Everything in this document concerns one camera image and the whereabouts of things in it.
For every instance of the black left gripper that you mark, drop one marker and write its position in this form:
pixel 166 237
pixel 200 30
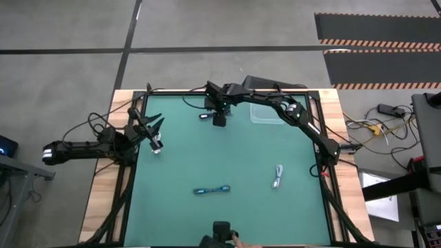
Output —
pixel 139 131

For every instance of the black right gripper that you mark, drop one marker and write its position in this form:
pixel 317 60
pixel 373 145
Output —
pixel 220 100

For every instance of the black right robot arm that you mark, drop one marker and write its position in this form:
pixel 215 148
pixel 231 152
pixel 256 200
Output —
pixel 310 127

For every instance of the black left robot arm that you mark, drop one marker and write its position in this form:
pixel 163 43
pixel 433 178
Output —
pixel 76 149

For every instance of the flat black box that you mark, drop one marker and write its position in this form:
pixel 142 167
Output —
pixel 262 82

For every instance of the clear plastic container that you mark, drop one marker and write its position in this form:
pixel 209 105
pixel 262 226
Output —
pixel 265 117

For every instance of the green table mat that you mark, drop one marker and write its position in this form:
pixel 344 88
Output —
pixel 206 155

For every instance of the grey desk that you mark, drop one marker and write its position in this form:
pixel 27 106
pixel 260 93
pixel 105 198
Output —
pixel 20 167

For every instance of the person's hand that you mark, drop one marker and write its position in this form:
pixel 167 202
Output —
pixel 241 244

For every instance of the dark screen device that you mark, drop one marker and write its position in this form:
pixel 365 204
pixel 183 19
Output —
pixel 8 144

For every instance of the black hazard-striped floor mat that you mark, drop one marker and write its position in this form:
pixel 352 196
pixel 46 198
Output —
pixel 379 67
pixel 379 27

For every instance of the black power brick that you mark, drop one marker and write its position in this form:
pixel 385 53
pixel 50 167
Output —
pixel 389 109

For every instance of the black beam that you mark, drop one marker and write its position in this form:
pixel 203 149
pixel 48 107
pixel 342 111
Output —
pixel 389 187

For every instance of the white paper sheet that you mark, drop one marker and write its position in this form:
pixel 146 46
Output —
pixel 382 206

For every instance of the grey machine cabinet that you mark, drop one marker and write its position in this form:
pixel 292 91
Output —
pixel 429 137

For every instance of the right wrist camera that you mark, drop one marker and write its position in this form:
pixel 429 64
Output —
pixel 219 120

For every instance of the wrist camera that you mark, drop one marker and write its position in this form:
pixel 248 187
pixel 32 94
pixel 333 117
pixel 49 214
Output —
pixel 219 120
pixel 156 146

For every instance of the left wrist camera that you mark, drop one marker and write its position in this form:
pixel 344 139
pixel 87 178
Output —
pixel 156 146

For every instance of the black aluminium table frame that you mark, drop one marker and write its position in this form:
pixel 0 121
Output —
pixel 172 93

